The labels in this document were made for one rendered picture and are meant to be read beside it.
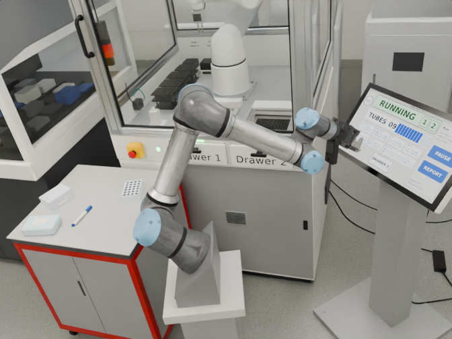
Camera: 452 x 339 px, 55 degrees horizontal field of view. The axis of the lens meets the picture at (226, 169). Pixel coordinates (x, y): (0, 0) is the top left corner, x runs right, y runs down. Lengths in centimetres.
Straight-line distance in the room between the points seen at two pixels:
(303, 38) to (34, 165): 144
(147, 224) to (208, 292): 31
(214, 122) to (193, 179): 97
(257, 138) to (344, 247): 157
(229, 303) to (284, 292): 103
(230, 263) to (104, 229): 61
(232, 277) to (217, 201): 72
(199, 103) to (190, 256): 50
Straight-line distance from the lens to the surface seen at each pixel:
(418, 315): 248
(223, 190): 221
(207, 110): 130
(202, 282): 147
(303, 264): 243
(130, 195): 206
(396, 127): 175
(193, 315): 155
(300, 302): 251
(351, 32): 506
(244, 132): 133
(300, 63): 178
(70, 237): 202
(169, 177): 149
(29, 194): 263
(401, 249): 201
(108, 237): 193
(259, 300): 252
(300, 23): 173
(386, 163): 172
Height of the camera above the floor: 197
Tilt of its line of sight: 34 degrees down
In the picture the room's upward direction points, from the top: 9 degrees counter-clockwise
